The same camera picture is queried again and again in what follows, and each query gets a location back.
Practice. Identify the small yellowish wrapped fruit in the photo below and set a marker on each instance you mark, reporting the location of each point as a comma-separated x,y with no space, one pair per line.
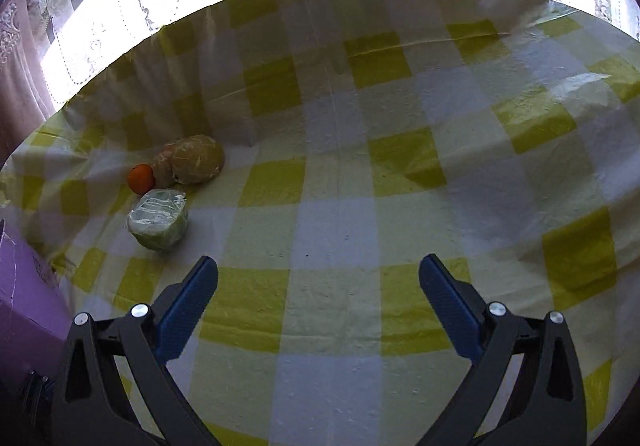
162,161

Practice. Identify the purple cardboard box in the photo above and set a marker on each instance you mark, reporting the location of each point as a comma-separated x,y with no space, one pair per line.
25,306

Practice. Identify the yellow white checked tablecloth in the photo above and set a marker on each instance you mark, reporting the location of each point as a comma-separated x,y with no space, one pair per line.
350,176

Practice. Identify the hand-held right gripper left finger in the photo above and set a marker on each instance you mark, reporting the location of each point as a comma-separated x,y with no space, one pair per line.
187,306

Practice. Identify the orange tangerine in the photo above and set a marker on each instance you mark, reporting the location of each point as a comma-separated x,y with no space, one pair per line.
141,177

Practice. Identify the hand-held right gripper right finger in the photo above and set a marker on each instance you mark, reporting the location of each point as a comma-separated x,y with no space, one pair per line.
450,311

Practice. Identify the plastic-wrapped half cabbage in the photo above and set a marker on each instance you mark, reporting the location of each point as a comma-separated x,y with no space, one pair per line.
159,221

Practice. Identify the pink curtain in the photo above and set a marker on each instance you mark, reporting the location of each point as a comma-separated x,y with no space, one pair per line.
20,101

